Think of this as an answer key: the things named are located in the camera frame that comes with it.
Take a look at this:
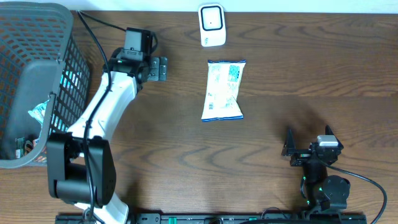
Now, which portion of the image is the yellow snack packet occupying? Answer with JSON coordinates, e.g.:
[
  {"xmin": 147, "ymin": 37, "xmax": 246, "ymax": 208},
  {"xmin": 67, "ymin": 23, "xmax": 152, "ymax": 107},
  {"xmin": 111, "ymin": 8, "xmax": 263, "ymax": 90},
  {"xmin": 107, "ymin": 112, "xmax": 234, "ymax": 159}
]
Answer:
[{"xmin": 201, "ymin": 60, "xmax": 246, "ymax": 122}]

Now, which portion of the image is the light green snack packet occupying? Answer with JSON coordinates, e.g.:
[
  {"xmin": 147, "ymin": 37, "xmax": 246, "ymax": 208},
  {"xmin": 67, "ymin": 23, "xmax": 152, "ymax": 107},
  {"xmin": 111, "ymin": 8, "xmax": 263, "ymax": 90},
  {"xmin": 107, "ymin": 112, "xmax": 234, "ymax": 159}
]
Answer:
[{"xmin": 28, "ymin": 100, "xmax": 68, "ymax": 134}]

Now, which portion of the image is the white barcode scanner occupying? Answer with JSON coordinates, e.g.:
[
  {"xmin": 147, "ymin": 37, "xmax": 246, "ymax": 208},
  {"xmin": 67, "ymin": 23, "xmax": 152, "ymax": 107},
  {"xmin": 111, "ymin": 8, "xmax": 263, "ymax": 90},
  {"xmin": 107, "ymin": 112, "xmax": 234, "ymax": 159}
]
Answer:
[{"xmin": 198, "ymin": 4, "xmax": 226, "ymax": 47}]

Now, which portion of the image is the dark snack packet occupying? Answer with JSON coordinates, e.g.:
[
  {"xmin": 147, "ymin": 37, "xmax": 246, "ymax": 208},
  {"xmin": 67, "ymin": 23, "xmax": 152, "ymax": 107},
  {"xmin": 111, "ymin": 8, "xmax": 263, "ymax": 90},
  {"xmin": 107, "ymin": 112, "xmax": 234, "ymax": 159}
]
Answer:
[{"xmin": 15, "ymin": 138, "xmax": 39, "ymax": 159}]

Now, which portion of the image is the grey plastic mesh basket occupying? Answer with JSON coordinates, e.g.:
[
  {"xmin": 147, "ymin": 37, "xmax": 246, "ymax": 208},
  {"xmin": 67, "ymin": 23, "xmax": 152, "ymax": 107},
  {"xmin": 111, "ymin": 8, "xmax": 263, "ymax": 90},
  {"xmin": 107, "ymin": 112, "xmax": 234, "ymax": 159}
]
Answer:
[{"xmin": 1, "ymin": 2, "xmax": 91, "ymax": 169}]

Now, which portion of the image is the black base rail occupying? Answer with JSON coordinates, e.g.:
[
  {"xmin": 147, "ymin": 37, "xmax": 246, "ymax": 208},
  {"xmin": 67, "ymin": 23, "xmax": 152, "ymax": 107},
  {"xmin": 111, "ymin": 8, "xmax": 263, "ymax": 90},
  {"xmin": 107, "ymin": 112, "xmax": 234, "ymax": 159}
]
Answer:
[{"xmin": 55, "ymin": 212, "xmax": 368, "ymax": 224}]

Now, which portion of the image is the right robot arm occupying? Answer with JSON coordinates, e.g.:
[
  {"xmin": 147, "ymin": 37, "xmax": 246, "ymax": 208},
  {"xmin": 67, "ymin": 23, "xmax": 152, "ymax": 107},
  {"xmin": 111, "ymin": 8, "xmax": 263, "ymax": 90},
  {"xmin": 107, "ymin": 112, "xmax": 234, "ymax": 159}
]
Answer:
[{"xmin": 282, "ymin": 126, "xmax": 351, "ymax": 220}]

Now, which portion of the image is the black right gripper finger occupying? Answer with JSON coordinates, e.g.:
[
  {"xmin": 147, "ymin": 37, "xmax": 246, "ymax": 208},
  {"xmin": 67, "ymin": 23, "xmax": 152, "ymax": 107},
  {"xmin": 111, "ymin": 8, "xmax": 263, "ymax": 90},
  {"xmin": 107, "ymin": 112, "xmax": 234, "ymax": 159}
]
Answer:
[
  {"xmin": 325, "ymin": 125, "xmax": 344, "ymax": 149},
  {"xmin": 281, "ymin": 129, "xmax": 295, "ymax": 156}
]

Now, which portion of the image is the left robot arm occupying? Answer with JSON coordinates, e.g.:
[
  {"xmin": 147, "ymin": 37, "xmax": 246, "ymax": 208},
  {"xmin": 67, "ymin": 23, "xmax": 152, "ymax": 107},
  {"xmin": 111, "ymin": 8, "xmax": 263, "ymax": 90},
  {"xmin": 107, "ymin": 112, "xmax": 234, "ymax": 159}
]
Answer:
[{"xmin": 47, "ymin": 27, "xmax": 168, "ymax": 223}]

